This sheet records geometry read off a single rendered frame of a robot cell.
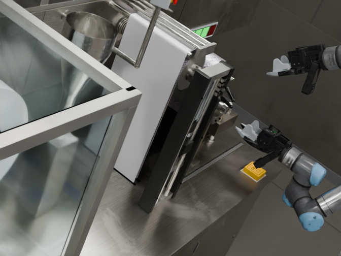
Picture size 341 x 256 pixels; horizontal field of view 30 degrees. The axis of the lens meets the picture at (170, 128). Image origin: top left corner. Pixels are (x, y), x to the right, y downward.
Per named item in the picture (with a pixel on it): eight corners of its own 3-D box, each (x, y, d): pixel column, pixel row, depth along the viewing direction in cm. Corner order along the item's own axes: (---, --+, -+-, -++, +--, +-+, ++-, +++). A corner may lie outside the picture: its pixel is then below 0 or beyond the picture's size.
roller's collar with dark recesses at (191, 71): (197, 91, 205) (204, 74, 201) (182, 82, 207) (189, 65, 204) (207, 87, 210) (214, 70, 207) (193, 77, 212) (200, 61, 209)
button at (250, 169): (256, 181, 250) (259, 177, 249) (242, 171, 252) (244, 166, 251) (264, 175, 255) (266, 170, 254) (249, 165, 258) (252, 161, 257)
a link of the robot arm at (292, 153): (296, 165, 235) (286, 172, 229) (285, 158, 237) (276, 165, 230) (304, 150, 231) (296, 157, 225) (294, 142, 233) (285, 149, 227)
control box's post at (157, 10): (137, 67, 180) (161, 4, 170) (133, 64, 181) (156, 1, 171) (140, 66, 182) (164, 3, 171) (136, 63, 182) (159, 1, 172)
